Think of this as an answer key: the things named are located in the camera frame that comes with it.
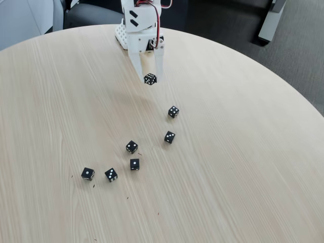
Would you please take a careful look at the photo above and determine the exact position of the black office chair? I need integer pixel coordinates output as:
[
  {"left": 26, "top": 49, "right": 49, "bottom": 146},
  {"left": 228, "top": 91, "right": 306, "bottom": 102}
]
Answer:
[{"left": 63, "top": 0, "right": 125, "bottom": 30}]

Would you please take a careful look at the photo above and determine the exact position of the grey metal desk leg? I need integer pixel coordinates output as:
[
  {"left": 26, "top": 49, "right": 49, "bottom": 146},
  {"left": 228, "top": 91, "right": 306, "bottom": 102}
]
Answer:
[{"left": 258, "top": 0, "right": 287, "bottom": 43}]

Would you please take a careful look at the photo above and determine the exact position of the white storage cabinet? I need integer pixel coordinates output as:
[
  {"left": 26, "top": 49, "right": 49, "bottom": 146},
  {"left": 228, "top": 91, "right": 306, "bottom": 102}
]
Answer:
[{"left": 0, "top": 0, "right": 64, "bottom": 51}]

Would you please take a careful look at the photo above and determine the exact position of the red servo cable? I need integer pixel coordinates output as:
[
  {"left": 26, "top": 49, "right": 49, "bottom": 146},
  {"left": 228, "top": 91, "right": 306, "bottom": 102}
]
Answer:
[{"left": 135, "top": 0, "right": 174, "bottom": 49}]

